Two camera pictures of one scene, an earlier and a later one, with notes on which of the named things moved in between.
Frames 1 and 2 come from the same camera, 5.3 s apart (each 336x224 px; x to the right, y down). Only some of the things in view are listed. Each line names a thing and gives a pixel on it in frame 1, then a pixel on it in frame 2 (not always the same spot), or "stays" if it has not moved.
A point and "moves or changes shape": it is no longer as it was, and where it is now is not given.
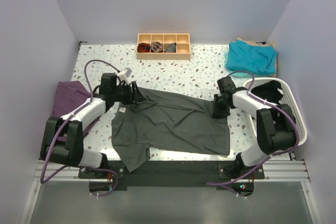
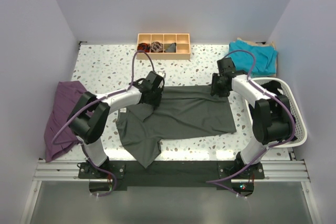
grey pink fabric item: x=156 y=46 stays
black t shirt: x=269 y=91 stays
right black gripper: x=220 y=114 -> x=221 y=93
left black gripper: x=136 y=97 -> x=156 y=102
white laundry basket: x=287 y=99 stays
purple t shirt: x=67 y=95 stays
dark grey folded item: x=172 y=49 stays
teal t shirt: x=261 y=60 stays
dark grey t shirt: x=169 y=122 moves or changes shape
